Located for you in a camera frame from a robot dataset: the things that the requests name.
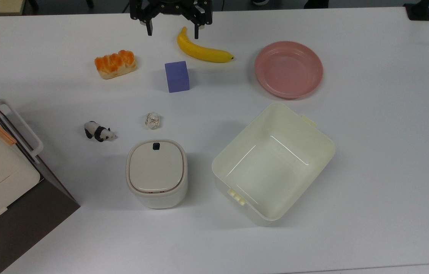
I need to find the black Panda gripper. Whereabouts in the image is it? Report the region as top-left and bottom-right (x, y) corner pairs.
(130, 0), (213, 40)

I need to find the orange glazed bread loaf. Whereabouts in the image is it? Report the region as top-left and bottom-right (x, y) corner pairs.
(94, 50), (137, 80)

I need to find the pink plate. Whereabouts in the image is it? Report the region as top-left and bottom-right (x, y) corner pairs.
(254, 41), (324, 100)

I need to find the yellow banana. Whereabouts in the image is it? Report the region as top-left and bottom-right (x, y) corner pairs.
(177, 27), (234, 64)

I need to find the purple block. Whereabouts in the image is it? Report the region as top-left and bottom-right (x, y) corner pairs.
(164, 61), (191, 93)

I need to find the crumpled paper ball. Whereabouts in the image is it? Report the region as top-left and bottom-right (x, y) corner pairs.
(145, 112), (161, 130)

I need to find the panda toy figure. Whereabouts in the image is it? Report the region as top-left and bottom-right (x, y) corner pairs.
(84, 121), (118, 143)

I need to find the cream lidded trash can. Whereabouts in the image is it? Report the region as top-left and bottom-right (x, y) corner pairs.
(126, 139), (188, 209)

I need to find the cream plastic storage box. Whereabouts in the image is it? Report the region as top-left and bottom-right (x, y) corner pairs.
(212, 102), (336, 227)

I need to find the black clamp base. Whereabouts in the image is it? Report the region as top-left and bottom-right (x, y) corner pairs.
(404, 2), (429, 21)

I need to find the dark brown cabinet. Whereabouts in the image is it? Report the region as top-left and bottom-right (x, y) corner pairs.
(0, 83), (81, 274)

